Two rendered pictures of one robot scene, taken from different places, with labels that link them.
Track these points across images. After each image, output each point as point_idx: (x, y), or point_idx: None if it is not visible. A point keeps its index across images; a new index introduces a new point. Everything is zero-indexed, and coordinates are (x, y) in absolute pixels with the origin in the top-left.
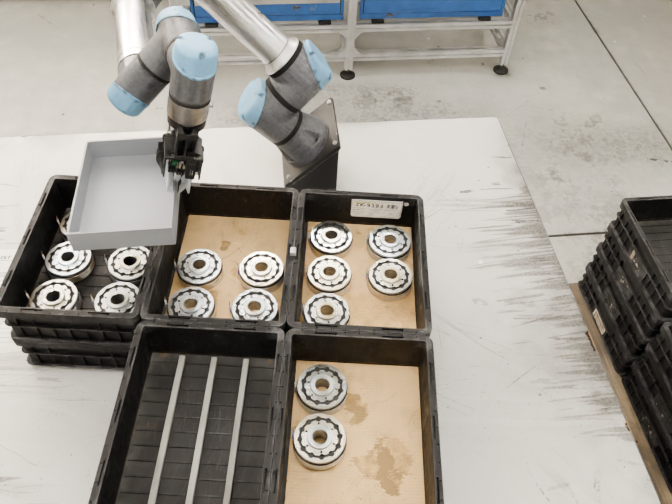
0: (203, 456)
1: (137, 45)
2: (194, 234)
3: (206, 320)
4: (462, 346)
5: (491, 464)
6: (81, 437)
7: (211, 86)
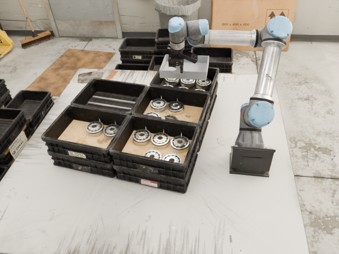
0: (106, 107)
1: (210, 30)
2: (195, 109)
3: (142, 97)
4: (127, 202)
5: (73, 196)
6: None
7: (172, 37)
